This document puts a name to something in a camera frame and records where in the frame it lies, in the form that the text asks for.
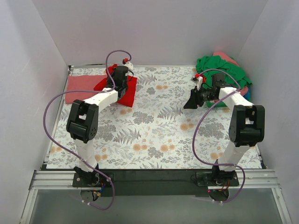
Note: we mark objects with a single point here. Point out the green plastic basket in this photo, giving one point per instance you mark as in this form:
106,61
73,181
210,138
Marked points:
217,103

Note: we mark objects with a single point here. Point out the green crumpled t shirt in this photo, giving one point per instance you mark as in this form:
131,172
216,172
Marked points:
215,62

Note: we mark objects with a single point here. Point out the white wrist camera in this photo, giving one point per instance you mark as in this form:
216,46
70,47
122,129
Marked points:
198,79
127,63

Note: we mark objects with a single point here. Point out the blue crumpled garment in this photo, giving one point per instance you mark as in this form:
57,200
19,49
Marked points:
247,96

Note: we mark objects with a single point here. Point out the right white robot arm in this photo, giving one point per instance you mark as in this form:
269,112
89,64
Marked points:
246,127

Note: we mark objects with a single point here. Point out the folded pink t shirt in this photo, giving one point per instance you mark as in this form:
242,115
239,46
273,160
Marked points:
84,82

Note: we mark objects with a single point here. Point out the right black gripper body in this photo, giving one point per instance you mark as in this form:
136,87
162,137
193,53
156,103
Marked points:
197,97

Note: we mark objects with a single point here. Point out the pink crumpled t shirt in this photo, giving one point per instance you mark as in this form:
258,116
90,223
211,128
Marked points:
228,59

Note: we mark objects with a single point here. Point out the red t shirt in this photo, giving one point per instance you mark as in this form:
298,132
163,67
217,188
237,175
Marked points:
127,91

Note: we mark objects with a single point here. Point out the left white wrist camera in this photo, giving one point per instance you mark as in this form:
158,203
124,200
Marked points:
127,63

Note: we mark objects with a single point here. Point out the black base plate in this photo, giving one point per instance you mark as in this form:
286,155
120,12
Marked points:
155,182

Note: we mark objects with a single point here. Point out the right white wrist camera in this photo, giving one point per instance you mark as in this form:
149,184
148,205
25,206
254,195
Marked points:
198,79

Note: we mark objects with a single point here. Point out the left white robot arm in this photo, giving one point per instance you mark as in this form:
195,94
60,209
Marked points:
82,124

